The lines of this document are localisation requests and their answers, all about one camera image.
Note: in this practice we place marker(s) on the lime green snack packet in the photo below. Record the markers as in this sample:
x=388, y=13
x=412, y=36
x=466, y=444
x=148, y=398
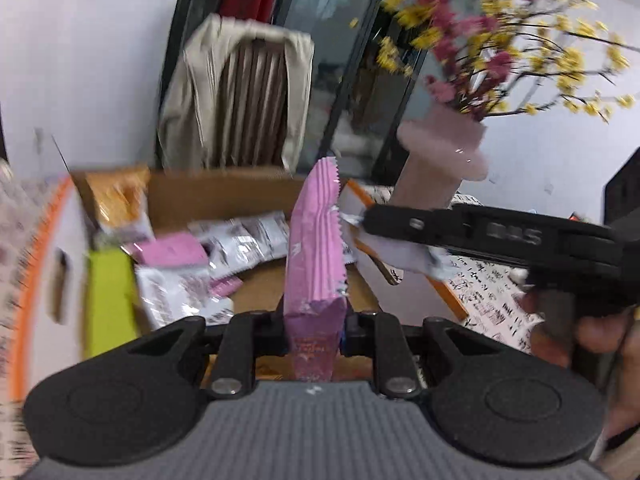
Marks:
x=110, y=300

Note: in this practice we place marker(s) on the yellow orange snack packet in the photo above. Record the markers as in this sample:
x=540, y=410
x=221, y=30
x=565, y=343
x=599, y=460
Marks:
x=117, y=200

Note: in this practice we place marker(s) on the red cardboard box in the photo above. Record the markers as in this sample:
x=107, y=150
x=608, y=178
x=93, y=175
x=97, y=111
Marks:
x=240, y=195

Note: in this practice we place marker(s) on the pink snack packet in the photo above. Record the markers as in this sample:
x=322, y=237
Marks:
x=170, y=250
x=312, y=260

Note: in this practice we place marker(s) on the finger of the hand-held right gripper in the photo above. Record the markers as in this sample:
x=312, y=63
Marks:
x=450, y=227

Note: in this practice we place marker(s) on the person's right hand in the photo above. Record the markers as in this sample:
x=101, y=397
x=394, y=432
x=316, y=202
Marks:
x=600, y=332

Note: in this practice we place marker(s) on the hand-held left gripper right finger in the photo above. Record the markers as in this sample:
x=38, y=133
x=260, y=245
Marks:
x=357, y=332

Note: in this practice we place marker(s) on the pink vase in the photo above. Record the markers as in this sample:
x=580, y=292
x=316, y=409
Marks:
x=435, y=160

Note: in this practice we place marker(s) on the white snack packet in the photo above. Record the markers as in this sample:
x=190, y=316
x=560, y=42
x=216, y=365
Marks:
x=240, y=240
x=400, y=260
x=170, y=295

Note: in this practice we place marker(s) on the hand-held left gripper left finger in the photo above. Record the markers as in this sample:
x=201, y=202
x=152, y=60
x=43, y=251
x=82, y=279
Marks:
x=272, y=332

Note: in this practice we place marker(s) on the yellow and pink flower branches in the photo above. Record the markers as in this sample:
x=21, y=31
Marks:
x=475, y=45

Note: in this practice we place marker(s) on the brown slatted chair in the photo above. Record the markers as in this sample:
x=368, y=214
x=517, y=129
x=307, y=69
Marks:
x=255, y=105

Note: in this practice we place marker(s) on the beige jacket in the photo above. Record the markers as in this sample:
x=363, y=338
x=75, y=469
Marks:
x=195, y=90

